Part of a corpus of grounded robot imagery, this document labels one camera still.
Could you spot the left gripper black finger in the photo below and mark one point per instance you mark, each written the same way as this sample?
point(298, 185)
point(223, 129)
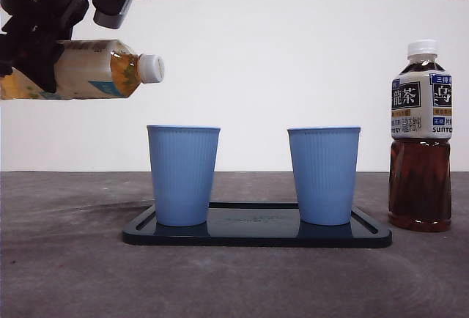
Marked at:
point(38, 65)

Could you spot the pale label green tea bottle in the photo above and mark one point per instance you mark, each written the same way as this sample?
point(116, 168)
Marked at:
point(91, 65)

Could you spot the dark oolong tea bottle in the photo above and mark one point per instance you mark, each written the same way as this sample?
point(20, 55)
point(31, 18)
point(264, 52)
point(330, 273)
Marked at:
point(419, 186)

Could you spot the blue ribbed cup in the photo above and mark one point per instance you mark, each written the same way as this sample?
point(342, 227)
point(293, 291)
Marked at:
point(183, 175)
point(324, 175)

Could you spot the dark blue tray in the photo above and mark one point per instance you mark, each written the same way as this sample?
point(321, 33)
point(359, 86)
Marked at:
point(253, 232)

